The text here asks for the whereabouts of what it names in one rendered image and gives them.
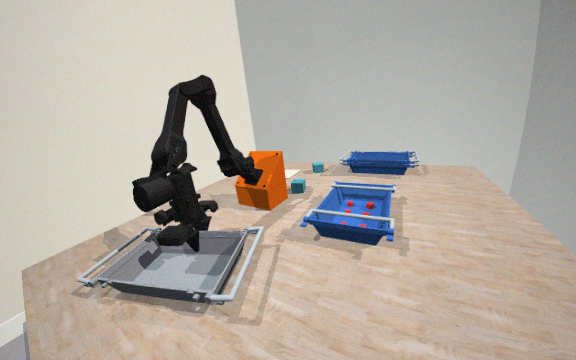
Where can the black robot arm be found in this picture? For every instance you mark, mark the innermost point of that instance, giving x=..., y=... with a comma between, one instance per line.
x=170, y=150

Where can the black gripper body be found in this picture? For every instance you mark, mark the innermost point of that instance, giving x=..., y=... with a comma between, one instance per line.
x=188, y=210

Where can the small teal block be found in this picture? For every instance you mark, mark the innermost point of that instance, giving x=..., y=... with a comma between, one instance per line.
x=318, y=167
x=298, y=185

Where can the cream flat rectangular panel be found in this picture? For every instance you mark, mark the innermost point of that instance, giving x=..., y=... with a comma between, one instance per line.
x=290, y=173

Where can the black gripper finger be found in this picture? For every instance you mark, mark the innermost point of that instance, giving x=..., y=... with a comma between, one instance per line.
x=193, y=241
x=202, y=225

